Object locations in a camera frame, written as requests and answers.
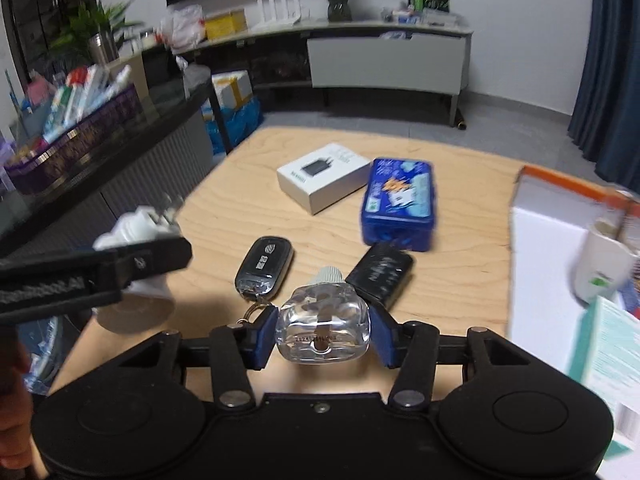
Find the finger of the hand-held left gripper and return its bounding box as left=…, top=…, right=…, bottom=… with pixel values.
left=94, top=236, right=193, bottom=291

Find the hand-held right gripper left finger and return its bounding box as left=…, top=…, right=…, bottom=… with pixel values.
left=117, top=305, right=279, bottom=408

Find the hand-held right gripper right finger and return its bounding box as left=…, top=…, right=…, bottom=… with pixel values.
left=369, top=304, right=532, bottom=408

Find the white lamp socket plug adapter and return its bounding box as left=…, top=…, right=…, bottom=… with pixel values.
left=92, top=192, right=183, bottom=336

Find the clear glass perfume bottle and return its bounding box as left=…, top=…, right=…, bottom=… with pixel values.
left=274, top=266, right=373, bottom=365

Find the small black case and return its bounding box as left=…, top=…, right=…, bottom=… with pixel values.
left=344, top=242, right=416, bottom=308

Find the black key fob with keys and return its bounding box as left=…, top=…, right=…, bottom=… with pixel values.
left=234, top=236, right=295, bottom=328

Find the blue tin box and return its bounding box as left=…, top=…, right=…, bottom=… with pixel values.
left=360, top=156, right=437, bottom=252

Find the white charger box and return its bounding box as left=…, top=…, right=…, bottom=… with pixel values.
left=276, top=142, right=372, bottom=216

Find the teal and white carton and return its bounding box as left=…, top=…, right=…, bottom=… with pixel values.
left=567, top=295, right=640, bottom=456

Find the white cup with clear lid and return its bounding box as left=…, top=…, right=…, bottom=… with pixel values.
left=570, top=187, right=638, bottom=306

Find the person's left hand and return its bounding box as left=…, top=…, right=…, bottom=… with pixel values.
left=0, top=345, right=36, bottom=471

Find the black counter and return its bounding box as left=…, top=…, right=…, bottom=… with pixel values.
left=0, top=77, right=216, bottom=321

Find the lilac box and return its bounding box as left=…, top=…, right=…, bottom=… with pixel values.
left=0, top=135, right=16, bottom=196

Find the purple patterned tray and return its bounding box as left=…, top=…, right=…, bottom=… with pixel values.
left=2, top=85, right=143, bottom=196

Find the blue bag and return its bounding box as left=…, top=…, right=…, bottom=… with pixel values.
left=202, top=97, right=263, bottom=156

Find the row of small packets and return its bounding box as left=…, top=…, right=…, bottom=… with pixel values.
left=15, top=65, right=133, bottom=143

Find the white and yellow carton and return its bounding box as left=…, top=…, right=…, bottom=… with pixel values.
left=211, top=70, right=253, bottom=111

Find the white plastic bag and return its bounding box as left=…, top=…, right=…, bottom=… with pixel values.
left=160, top=4, right=207, bottom=53

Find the yellow box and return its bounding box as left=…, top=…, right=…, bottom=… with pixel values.
left=205, top=10, right=248, bottom=41

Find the leafy green houseplant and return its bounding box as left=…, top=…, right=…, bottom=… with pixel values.
left=50, top=0, right=143, bottom=63

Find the dark glass cabinet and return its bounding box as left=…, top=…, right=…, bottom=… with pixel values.
left=0, top=0, right=96, bottom=126

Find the white router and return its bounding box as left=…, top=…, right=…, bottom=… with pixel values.
left=247, top=0, right=302, bottom=31

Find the tv stand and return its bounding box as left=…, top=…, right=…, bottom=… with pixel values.
left=175, top=12, right=473, bottom=128

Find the clear plastic organizer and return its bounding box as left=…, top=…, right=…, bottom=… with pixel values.
left=382, top=5, right=458, bottom=28

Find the blue curtain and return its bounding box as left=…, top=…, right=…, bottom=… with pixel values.
left=567, top=0, right=640, bottom=196

